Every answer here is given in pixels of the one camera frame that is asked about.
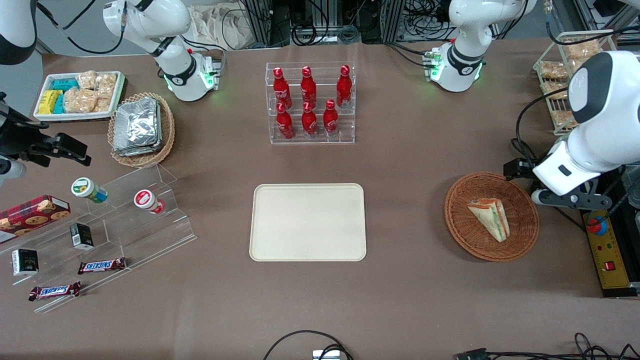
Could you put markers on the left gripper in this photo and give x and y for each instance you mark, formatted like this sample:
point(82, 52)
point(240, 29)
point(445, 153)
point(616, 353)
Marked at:
point(520, 167)

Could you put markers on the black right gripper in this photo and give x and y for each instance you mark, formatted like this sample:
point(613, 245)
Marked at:
point(21, 140)

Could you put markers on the triangular sandwich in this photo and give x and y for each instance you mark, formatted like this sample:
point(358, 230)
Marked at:
point(492, 220)

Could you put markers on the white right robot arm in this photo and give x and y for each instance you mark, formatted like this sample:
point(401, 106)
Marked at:
point(170, 55)

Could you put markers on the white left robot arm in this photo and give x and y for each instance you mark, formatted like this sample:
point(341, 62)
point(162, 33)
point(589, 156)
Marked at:
point(600, 135)

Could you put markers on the white rectangular snack tray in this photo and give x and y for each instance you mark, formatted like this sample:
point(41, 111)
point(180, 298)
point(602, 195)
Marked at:
point(47, 117)

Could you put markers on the oval light wicker basket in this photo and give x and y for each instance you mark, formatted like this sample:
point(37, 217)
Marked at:
point(167, 135)

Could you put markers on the round brown wicker basket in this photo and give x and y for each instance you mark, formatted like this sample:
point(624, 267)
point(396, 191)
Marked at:
point(465, 225)

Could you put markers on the beige plastic tray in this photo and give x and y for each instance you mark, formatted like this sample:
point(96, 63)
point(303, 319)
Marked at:
point(307, 222)

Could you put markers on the green lid cup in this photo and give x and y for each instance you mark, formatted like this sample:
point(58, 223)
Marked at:
point(86, 189)

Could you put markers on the teal snack packet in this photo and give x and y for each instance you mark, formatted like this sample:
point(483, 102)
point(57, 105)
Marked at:
point(59, 104)
point(65, 84)

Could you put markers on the rice cracker packet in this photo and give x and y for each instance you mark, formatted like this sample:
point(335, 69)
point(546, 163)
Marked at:
point(80, 101)
point(103, 104)
point(106, 85)
point(87, 80)

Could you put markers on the bagged cracker packet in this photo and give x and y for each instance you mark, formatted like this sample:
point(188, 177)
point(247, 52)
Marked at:
point(562, 117)
point(555, 89)
point(552, 70)
point(575, 64)
point(582, 49)

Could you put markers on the yellow snack packet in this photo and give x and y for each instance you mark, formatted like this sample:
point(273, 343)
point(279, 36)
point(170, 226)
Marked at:
point(49, 101)

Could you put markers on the silver foil pack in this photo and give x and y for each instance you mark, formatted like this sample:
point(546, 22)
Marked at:
point(137, 122)
point(158, 142)

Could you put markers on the red cookie box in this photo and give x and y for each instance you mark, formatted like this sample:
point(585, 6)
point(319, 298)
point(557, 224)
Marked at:
point(32, 215)

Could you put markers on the small black box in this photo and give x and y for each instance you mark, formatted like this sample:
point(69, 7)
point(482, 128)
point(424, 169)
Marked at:
point(81, 236)
point(25, 262)

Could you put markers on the red lid cup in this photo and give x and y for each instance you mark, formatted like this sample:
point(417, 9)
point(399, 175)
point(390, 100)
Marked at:
point(146, 200)

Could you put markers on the yellow emergency stop panel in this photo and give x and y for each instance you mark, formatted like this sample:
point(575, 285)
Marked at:
point(607, 250)

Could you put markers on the clear acrylic stepped stand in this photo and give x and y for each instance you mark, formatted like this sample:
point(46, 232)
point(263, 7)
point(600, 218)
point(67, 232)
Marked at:
point(145, 240)

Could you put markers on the snickers chocolate bar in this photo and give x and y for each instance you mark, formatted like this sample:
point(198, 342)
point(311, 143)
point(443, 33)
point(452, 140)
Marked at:
point(54, 291)
point(101, 265)

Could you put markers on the red cola bottle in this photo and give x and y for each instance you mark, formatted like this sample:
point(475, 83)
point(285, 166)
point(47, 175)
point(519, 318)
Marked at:
point(330, 120)
point(285, 124)
point(281, 90)
point(308, 87)
point(344, 87)
point(309, 121)

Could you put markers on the clear acrylic bottle rack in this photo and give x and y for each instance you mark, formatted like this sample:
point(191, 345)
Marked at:
point(345, 127)

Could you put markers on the small grey device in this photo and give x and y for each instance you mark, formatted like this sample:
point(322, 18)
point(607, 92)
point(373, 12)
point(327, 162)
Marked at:
point(326, 355)

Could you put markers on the aluminium frame post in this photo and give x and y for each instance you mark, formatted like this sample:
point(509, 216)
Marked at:
point(260, 22)
point(392, 20)

